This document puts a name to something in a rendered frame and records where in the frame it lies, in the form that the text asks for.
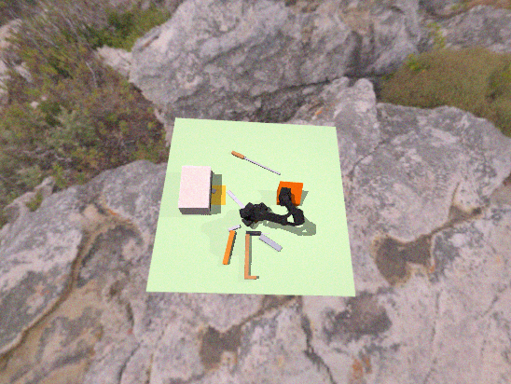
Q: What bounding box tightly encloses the grey rod with brown handle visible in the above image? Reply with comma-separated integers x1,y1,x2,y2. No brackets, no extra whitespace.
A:
231,151,280,175

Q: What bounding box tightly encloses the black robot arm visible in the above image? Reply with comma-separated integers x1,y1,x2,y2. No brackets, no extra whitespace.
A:
239,187,305,226

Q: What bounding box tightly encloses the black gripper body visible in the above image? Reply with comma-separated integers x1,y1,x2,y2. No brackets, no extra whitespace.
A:
242,202,268,226

